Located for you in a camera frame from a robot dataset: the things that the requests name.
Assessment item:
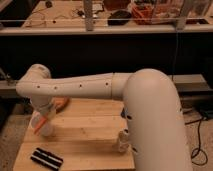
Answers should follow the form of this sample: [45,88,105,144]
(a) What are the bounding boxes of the orange object behind arm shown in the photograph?
[53,97,69,112]

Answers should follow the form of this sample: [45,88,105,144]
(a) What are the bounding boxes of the black striped block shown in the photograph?
[30,148,63,171]

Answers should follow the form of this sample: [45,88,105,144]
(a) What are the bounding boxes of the black cable on floor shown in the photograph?
[185,114,209,167]

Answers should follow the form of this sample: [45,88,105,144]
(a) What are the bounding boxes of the metal post right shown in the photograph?
[175,0,194,31]

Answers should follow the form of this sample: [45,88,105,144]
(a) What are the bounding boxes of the black object on bench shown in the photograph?
[107,10,131,26]

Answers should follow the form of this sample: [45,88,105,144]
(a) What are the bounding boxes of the metal post left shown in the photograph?
[83,0,93,31]

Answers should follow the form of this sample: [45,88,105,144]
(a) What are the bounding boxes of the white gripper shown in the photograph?
[31,97,56,118]

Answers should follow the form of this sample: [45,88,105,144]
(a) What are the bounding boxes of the wooden workbench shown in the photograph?
[0,0,213,36]

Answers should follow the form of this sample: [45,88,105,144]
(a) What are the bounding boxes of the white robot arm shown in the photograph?
[16,64,193,171]

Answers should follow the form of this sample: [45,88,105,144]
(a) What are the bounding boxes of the orange crate on bench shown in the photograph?
[131,4,172,25]

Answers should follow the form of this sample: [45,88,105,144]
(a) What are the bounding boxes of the wooden board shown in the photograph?
[13,99,134,171]

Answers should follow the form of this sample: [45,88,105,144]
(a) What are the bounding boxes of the metal post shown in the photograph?
[175,0,194,31]
[83,0,93,31]

